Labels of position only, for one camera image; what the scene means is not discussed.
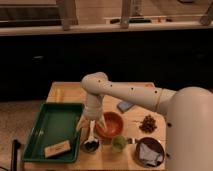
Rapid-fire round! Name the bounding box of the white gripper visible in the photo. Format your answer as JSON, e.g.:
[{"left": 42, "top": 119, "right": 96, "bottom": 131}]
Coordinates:
[{"left": 76, "top": 93, "right": 107, "bottom": 131}]

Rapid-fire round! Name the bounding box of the white handled brush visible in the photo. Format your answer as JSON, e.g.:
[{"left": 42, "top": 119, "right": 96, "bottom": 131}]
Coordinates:
[{"left": 85, "top": 119, "right": 99, "bottom": 150}]

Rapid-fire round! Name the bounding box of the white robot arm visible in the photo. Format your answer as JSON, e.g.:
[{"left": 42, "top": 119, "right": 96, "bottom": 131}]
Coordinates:
[{"left": 76, "top": 72, "right": 213, "bottom": 171}]

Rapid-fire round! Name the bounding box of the small metal cup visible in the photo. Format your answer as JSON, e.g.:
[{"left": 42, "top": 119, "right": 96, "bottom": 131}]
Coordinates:
[{"left": 82, "top": 139, "right": 99, "bottom": 153}]

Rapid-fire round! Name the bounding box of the green cup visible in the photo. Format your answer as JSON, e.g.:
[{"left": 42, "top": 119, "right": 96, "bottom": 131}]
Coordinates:
[{"left": 111, "top": 135, "right": 127, "bottom": 153}]

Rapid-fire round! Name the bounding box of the orange bowl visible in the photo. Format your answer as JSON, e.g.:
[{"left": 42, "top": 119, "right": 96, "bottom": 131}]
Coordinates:
[{"left": 95, "top": 112, "right": 124, "bottom": 139}]

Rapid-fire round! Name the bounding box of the green plastic tray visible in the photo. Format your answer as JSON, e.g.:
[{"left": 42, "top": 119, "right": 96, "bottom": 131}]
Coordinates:
[{"left": 22, "top": 103, "right": 83, "bottom": 163}]

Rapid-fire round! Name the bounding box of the wooden block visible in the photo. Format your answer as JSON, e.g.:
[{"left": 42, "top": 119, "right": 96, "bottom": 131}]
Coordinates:
[{"left": 44, "top": 140, "right": 71, "bottom": 158}]

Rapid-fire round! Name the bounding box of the brown grape cluster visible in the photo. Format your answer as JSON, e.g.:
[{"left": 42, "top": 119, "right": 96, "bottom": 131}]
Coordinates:
[{"left": 139, "top": 115, "right": 157, "bottom": 133}]

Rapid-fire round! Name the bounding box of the grey cloth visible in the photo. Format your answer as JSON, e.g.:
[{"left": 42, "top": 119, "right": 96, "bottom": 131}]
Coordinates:
[{"left": 139, "top": 143, "right": 164, "bottom": 167}]

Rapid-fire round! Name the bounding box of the dark brown pan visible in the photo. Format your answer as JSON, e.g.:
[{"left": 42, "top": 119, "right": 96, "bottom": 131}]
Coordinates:
[{"left": 127, "top": 137, "right": 165, "bottom": 168}]

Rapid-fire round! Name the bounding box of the wooden railing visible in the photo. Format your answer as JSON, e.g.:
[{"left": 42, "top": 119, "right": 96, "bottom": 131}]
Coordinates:
[{"left": 0, "top": 0, "right": 213, "bottom": 36}]

